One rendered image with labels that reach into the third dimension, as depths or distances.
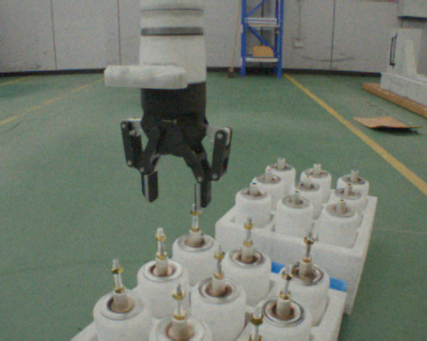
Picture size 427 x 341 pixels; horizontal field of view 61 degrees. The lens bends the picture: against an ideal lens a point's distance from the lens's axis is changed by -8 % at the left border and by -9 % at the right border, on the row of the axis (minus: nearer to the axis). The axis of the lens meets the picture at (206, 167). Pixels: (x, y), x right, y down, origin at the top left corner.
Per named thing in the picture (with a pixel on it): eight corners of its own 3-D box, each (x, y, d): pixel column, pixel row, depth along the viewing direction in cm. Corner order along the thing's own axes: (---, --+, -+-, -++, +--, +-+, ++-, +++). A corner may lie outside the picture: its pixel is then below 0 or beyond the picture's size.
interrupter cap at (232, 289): (203, 276, 70) (203, 273, 70) (243, 282, 68) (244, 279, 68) (191, 301, 63) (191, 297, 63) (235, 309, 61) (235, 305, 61)
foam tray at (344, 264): (368, 245, 125) (377, 196, 119) (349, 316, 93) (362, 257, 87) (262, 222, 142) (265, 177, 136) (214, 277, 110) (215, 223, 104)
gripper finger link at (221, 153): (216, 129, 42) (203, 177, 44) (231, 134, 41) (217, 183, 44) (225, 123, 44) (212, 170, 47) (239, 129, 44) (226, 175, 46)
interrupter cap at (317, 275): (277, 269, 72) (277, 265, 72) (310, 260, 74) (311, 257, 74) (297, 291, 65) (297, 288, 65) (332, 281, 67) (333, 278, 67)
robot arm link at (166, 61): (99, 88, 39) (97, 27, 37) (154, 75, 48) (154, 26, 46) (178, 91, 35) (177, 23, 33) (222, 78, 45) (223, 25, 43)
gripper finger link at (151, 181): (157, 170, 50) (158, 197, 51) (153, 170, 50) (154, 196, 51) (148, 176, 48) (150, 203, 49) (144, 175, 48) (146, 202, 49)
